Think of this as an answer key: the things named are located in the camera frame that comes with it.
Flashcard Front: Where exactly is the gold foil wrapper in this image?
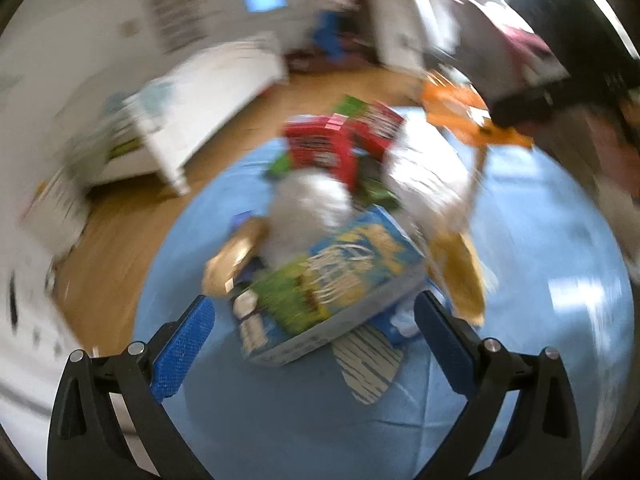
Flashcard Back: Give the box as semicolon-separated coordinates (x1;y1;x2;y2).
202;217;269;297

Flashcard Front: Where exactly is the white plastic bag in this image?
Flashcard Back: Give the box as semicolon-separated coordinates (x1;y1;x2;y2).
259;168;352;269

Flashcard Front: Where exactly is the red milk carton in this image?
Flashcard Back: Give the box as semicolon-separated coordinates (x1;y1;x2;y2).
283;114;357;190
350;102;406;162

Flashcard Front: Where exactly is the white striped paper piece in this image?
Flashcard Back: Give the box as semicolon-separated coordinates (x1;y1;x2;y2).
331;325;404;405

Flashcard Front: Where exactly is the blue yellow snack box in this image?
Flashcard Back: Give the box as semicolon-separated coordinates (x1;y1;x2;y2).
233;206;425;366

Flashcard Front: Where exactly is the white wooden bed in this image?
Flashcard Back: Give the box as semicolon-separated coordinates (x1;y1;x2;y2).
55;32;288;196

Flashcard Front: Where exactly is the orange snack bag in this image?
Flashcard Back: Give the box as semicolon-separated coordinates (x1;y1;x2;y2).
421;70;534;150

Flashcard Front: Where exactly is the white desk cabinet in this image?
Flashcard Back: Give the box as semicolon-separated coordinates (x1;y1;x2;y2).
370;0;439;74

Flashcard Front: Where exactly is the brown clothes pile shelf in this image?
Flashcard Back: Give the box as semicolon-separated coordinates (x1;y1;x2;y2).
285;0;370;74

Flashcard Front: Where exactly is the wall poster chart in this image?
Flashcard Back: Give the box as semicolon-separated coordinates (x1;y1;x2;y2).
142;0;206;53

